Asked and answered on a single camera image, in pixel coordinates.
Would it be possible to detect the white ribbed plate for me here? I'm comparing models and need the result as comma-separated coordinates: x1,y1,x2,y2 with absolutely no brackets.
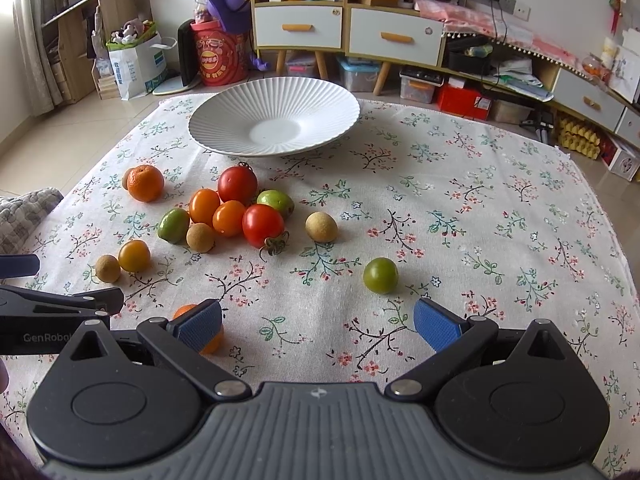
188,77,360,157

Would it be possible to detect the black tablet on stand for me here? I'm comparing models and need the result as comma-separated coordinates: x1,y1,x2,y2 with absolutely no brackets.
153,18,201,96

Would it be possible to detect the orange cherry tomato upper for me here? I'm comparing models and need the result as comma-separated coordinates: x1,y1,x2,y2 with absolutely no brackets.
189,188,220,226

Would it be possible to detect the green jujube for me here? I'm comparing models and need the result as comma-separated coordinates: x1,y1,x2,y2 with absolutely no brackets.
156,208,191,245
256,188,295,220

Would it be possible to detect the low wooden bench cabinet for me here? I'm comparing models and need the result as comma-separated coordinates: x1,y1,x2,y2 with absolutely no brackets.
453,34,639,148

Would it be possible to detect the clear storage box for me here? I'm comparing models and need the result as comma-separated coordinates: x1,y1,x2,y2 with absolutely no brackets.
337,55,381,92

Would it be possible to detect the red box under bench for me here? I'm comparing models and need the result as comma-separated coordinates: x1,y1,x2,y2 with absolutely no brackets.
436,84,492,120

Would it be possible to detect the round green tomato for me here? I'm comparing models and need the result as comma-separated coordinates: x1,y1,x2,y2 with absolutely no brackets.
362,258,399,295

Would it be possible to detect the small tan longan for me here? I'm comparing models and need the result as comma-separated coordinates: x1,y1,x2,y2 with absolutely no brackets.
122,168,134,190

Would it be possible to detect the white drawer cabinet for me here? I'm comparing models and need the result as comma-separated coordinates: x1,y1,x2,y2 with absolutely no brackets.
252,0,445,94

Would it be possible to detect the wooden bookshelf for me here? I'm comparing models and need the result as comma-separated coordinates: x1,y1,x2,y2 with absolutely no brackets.
41,0,153,105

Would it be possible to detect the yellow-orange cherry tomato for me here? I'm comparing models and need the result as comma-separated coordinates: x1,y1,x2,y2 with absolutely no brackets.
117,240,151,273

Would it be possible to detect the grey cushion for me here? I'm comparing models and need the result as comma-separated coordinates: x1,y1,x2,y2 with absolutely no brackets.
0,188,63,256

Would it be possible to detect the red round bucket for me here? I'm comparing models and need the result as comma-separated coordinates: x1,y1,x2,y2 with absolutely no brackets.
191,21,248,87

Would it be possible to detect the floral tablecloth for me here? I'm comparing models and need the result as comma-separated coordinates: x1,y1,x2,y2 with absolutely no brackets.
23,96,639,477

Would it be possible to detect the white paper bag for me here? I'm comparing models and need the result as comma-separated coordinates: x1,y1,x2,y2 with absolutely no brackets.
108,34,177,101

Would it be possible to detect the orange cherry tomato lower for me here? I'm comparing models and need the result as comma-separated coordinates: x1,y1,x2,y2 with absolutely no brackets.
212,200,246,237

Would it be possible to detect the round red tomato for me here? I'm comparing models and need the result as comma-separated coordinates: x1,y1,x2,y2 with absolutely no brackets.
217,162,258,205

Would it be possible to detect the large orange mandarin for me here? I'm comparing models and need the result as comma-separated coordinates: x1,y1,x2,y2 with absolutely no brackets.
127,165,164,203

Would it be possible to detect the red tomato with stem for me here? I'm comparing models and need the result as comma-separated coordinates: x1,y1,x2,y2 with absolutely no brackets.
242,204,290,262

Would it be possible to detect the orange cherry tomato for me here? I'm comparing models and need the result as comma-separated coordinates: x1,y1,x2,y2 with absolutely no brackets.
212,200,246,237
189,188,220,226

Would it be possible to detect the pink cloth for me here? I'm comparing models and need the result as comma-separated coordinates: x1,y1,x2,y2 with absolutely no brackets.
413,0,580,70

